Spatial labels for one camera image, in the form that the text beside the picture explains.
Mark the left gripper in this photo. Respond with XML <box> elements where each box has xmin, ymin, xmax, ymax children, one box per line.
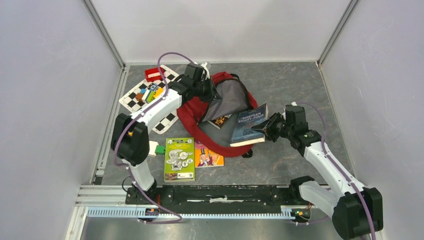
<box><xmin>193</xmin><ymin>75</ymin><xmax>222</xmax><ymax>103</ymax></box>

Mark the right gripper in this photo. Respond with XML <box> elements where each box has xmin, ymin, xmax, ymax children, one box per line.
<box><xmin>250</xmin><ymin>111</ymin><xmax>293</xmax><ymax>143</ymax></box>

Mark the blue nineteen eighty-four book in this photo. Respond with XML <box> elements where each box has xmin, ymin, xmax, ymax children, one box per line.
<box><xmin>230</xmin><ymin>103</ymin><xmax>269</xmax><ymax>147</ymax></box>

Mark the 169-storey treehouse book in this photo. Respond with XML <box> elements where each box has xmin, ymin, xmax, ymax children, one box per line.
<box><xmin>207</xmin><ymin>114</ymin><xmax>231</xmax><ymax>130</ymax></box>

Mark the red backpack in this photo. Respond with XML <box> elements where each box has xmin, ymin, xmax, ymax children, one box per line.
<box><xmin>176</xmin><ymin>72</ymin><xmax>258</xmax><ymax>158</ymax></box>

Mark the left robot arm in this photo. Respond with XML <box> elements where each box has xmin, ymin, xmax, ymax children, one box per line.
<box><xmin>110</xmin><ymin>62</ymin><xmax>221</xmax><ymax>204</ymax></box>

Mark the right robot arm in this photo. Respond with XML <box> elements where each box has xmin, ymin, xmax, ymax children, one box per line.
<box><xmin>251</xmin><ymin>102</ymin><xmax>384</xmax><ymax>240</ymax></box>

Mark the orange Roald Dahl book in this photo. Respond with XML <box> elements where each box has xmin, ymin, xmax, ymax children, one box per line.
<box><xmin>194</xmin><ymin>140</ymin><xmax>225</xmax><ymax>168</ymax></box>

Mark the red plastic box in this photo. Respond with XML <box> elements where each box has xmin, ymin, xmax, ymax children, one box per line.
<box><xmin>144</xmin><ymin>66</ymin><xmax>165</xmax><ymax>83</ymax></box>

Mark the green treehouse book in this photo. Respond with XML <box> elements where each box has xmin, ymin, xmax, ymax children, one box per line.
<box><xmin>163</xmin><ymin>137</ymin><xmax>195</xmax><ymax>183</ymax></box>

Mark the colourful toy block cluster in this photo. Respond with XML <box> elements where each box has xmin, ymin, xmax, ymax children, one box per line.
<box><xmin>135</xmin><ymin>83</ymin><xmax>165</xmax><ymax>104</ymax></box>

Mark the toy block train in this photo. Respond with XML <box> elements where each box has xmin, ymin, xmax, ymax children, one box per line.
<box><xmin>148</xmin><ymin>140</ymin><xmax>166</xmax><ymax>157</ymax></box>

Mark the black white chess mat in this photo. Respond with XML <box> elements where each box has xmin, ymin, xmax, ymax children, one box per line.
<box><xmin>118</xmin><ymin>65</ymin><xmax>179</xmax><ymax>135</ymax></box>

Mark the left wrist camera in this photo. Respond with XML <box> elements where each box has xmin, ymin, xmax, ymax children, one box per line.
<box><xmin>200</xmin><ymin>61</ymin><xmax>211</xmax><ymax>81</ymax></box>

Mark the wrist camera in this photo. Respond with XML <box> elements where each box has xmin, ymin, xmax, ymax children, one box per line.
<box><xmin>281</xmin><ymin>101</ymin><xmax>297</xmax><ymax>119</ymax></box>
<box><xmin>200</xmin><ymin>61</ymin><xmax>211</xmax><ymax>81</ymax></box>

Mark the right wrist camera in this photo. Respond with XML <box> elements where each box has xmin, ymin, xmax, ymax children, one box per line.
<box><xmin>281</xmin><ymin>101</ymin><xmax>297</xmax><ymax>119</ymax></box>

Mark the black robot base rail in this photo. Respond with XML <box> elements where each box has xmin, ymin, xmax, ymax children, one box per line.
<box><xmin>125</xmin><ymin>184</ymin><xmax>309</xmax><ymax>215</ymax></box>

